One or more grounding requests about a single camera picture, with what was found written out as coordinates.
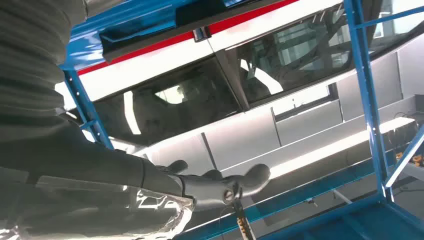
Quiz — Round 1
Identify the blue metal shelf rack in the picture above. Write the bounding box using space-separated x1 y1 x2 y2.
59 0 424 240

